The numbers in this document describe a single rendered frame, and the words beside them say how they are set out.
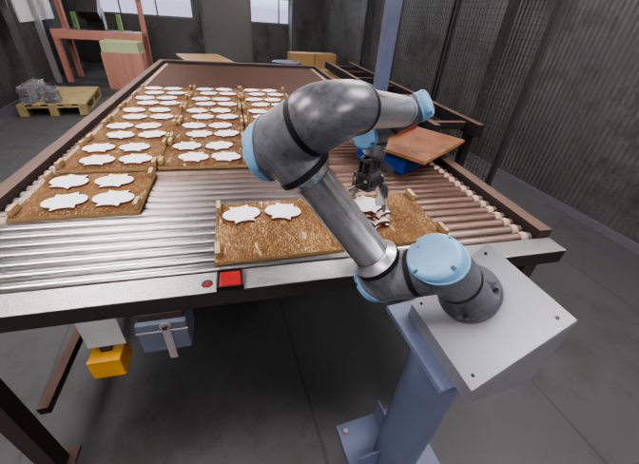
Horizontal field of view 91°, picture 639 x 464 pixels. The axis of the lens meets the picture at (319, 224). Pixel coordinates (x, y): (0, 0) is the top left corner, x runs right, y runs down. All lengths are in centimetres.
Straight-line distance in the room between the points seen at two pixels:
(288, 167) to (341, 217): 15
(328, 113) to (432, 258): 37
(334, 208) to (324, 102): 21
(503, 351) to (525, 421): 125
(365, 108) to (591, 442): 196
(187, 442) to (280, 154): 144
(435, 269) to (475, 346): 24
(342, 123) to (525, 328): 59
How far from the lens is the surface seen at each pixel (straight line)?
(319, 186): 61
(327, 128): 52
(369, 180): 106
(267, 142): 57
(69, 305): 106
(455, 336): 88
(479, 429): 194
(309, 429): 173
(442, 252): 71
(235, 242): 108
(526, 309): 86
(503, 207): 159
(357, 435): 173
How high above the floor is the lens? 159
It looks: 34 degrees down
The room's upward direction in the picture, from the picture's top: 5 degrees clockwise
